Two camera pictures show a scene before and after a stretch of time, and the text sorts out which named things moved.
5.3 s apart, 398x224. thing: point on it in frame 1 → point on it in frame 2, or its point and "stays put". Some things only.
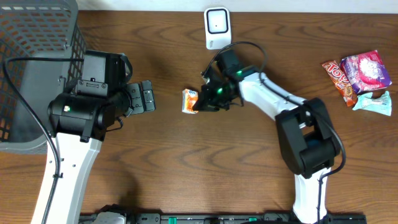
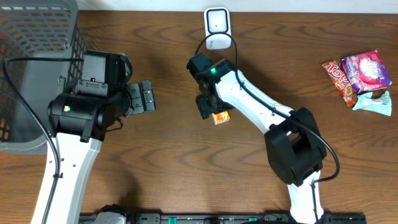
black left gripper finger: (135, 98) stays put
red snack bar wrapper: (341, 82) stays put
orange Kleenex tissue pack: (189, 97) → (220, 117)
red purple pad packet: (366, 71) stays put
